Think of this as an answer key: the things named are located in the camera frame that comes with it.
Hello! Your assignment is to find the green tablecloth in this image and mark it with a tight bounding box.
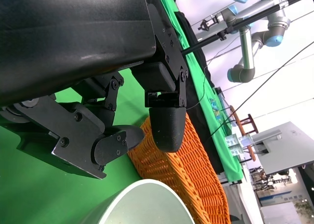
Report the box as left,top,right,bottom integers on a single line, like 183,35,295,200
0,69,148,224

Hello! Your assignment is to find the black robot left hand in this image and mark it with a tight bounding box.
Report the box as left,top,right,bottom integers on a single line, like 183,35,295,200
0,0,189,180

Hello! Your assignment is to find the wooden chair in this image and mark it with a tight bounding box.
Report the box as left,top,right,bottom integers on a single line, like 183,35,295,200
229,105,258,162

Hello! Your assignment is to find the grey ceramic bowl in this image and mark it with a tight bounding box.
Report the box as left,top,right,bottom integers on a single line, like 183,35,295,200
84,178,196,224

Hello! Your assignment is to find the black pole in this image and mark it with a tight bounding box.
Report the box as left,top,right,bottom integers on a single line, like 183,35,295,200
181,0,314,55

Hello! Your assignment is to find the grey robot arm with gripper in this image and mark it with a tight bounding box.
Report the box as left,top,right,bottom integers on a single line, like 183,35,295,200
200,3,291,84

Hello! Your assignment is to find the white cabinet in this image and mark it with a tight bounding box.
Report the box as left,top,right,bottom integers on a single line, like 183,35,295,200
250,121,314,175

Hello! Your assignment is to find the black backdrop cloth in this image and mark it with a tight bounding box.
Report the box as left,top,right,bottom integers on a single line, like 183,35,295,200
176,12,225,174

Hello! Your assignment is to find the green cloth with printed logo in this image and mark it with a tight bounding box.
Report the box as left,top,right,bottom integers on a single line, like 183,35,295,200
157,0,243,184

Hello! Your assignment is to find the orange wicker basket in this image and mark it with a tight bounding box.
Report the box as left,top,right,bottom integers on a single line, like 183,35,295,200
127,111,231,224

